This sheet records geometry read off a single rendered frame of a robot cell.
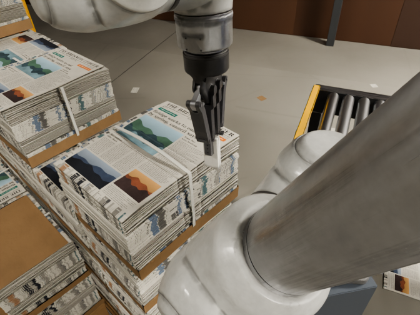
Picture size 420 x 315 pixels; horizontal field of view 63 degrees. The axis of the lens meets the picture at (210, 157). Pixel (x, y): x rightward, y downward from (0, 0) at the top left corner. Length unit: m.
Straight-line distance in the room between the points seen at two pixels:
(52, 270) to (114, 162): 0.63
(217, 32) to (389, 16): 3.84
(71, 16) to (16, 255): 1.08
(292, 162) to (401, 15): 3.85
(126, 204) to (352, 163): 0.58
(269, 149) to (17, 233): 1.72
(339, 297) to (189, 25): 0.54
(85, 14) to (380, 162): 0.32
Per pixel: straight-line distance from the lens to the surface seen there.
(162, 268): 1.02
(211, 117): 0.61
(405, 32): 4.37
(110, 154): 0.88
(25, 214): 1.51
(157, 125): 0.95
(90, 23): 0.42
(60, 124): 1.28
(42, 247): 1.37
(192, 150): 0.84
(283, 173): 0.53
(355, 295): 0.74
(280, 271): 0.33
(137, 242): 0.80
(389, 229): 0.23
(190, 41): 0.54
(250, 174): 2.32
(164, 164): 0.82
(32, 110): 1.23
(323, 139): 0.55
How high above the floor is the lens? 1.60
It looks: 41 degrees down
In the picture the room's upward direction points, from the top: 3 degrees counter-clockwise
